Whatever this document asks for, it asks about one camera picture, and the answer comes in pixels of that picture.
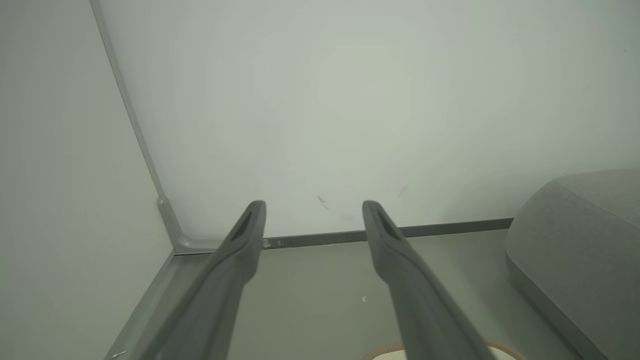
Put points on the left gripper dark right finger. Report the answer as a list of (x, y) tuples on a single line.
[(415, 300)]

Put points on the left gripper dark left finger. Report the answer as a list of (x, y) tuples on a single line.
[(215, 300)]

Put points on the grey fabric sofa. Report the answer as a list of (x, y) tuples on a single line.
[(575, 235)]

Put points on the grey metal partition foot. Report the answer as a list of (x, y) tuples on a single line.
[(187, 245)]

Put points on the cream perforated laundry basket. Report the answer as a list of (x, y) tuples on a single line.
[(385, 356)]

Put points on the black baseboard strip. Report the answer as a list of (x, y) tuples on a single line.
[(450, 228)]

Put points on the thin white floor scrap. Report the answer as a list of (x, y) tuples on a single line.
[(118, 355)]

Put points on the grey corner trim strip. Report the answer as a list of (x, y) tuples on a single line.
[(135, 130)]

